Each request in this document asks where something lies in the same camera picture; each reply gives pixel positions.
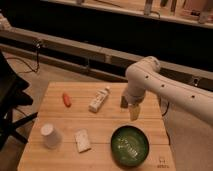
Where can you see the dark rectangular block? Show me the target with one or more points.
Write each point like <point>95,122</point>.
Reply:
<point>123,102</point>

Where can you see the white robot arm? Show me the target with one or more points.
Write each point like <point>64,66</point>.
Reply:
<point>144,76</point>

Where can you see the green ceramic bowl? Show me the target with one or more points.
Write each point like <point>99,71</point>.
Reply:
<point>129,146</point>

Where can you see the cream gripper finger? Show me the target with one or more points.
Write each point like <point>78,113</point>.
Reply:
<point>134,112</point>

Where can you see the orange carrot toy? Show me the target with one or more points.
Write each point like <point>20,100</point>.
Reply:
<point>66,100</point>

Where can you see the black chair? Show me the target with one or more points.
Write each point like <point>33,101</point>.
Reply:
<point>12,95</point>

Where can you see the white ceramic cup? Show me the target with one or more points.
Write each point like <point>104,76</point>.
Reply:
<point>51,136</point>

